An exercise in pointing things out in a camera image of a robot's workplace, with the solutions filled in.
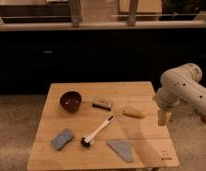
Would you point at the wooden railing shelf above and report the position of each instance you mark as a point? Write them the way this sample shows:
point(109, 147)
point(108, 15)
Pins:
point(26, 15)

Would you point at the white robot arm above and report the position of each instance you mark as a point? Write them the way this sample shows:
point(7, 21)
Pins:
point(181, 84)

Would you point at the tan sponge with dark base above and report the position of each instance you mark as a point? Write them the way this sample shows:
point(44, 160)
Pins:
point(102, 103)

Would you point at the yellow banana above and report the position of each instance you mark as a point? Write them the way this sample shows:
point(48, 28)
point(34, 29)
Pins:
point(132, 112)

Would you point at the grey triangular cloth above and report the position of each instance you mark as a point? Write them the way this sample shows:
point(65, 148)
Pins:
point(121, 148)

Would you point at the white dish brush black head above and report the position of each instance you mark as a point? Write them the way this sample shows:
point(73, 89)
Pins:
point(88, 140)

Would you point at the dark brown bowl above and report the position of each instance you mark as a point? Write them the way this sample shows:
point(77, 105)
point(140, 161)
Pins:
point(71, 101)

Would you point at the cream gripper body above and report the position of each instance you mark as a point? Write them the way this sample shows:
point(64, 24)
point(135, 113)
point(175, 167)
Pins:
point(163, 117)

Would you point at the grey rectangular cloth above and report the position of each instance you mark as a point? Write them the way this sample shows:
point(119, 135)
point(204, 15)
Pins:
point(62, 139)

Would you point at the wooden folding table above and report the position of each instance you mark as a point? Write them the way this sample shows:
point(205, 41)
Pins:
point(152, 145)

